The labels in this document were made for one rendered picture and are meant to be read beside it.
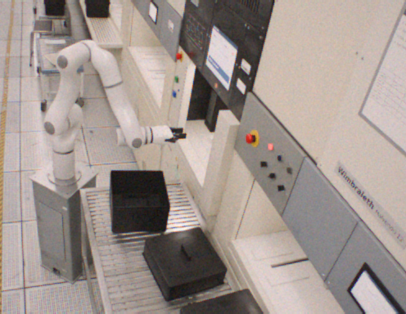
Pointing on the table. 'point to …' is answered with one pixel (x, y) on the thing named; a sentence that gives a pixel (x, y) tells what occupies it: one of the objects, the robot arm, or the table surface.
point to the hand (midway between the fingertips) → (180, 133)
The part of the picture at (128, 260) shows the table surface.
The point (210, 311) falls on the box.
